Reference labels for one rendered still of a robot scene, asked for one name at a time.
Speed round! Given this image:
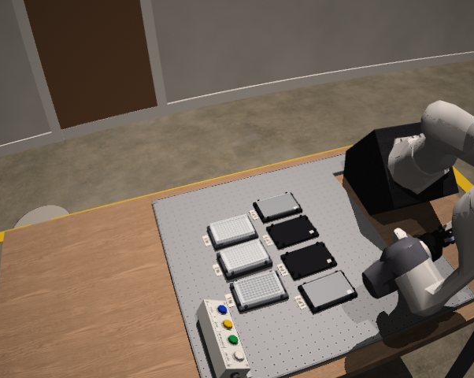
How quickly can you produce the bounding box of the beige label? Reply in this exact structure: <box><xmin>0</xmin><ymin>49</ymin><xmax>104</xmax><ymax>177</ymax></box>
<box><xmin>213</xmin><ymin>264</ymin><xmax>223</xmax><ymax>276</ymax></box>
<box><xmin>225</xmin><ymin>294</ymin><xmax>235</xmax><ymax>307</ymax></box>
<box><xmin>249</xmin><ymin>210</ymin><xmax>258</xmax><ymax>220</ymax></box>
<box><xmin>294</xmin><ymin>295</ymin><xmax>306</xmax><ymax>309</ymax></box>
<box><xmin>202</xmin><ymin>235</ymin><xmax>211</xmax><ymax>246</ymax></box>
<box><xmin>277</xmin><ymin>264</ymin><xmax>288</xmax><ymax>276</ymax></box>

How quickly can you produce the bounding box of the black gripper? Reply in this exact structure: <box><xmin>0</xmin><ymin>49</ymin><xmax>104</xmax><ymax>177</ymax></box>
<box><xmin>418</xmin><ymin>222</ymin><xmax>455</xmax><ymax>262</ymax></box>

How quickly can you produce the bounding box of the grey control panel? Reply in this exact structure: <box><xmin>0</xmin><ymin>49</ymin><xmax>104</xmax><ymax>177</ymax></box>
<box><xmin>196</xmin><ymin>299</ymin><xmax>252</xmax><ymax>378</ymax></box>

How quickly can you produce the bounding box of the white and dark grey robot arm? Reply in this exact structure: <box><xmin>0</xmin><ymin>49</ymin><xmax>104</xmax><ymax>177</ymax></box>
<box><xmin>362</xmin><ymin>100</ymin><xmax>474</xmax><ymax>317</ymax></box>

